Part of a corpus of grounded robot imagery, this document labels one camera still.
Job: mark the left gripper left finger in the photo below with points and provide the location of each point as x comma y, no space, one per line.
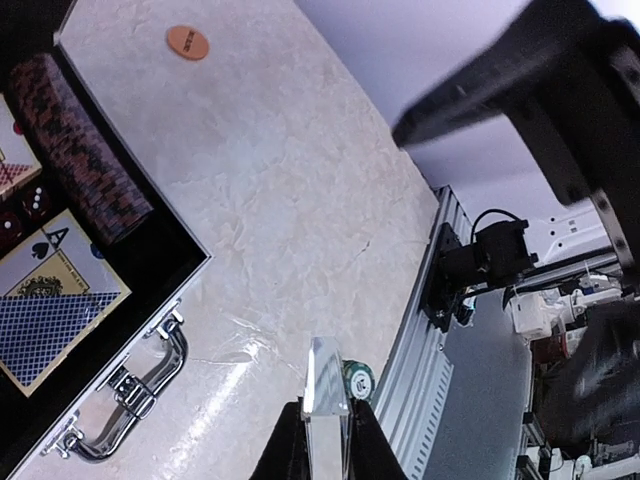
285,456

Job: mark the blue playing card deck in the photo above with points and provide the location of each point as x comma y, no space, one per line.
56,287

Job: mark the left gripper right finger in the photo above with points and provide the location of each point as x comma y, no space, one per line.
371,456

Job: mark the orange round button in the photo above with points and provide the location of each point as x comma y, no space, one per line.
188,42

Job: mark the front aluminium rail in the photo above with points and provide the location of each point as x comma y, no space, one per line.
411,394

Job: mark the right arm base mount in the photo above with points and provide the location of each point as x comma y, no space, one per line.
496,256

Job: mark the green poker chip stack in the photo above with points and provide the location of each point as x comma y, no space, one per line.
359,380

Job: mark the red dice row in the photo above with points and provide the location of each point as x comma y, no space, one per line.
22,213

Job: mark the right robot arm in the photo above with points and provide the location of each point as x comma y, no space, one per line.
568,81

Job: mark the red playing card deck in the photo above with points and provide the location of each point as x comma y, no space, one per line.
19,164

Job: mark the aluminium poker case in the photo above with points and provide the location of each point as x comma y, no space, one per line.
113,378

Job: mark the right poker chip row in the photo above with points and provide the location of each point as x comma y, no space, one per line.
75,150

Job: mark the black triangular button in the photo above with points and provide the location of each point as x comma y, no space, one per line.
326,411

